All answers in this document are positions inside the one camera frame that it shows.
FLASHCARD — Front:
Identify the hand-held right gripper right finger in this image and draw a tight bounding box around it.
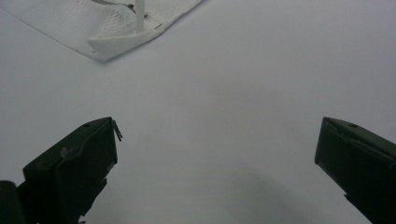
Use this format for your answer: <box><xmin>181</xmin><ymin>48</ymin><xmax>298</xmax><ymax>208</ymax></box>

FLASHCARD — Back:
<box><xmin>314</xmin><ymin>116</ymin><xmax>396</xmax><ymax>224</ymax></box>

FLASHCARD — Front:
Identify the white mesh fabric bag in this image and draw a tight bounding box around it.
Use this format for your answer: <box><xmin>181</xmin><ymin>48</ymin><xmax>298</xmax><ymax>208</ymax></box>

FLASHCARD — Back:
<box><xmin>0</xmin><ymin>0</ymin><xmax>204</xmax><ymax>63</ymax></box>

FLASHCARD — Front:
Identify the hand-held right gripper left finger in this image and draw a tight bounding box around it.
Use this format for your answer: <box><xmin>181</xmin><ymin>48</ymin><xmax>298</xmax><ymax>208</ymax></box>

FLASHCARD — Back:
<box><xmin>22</xmin><ymin>116</ymin><xmax>123</xmax><ymax>224</ymax></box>

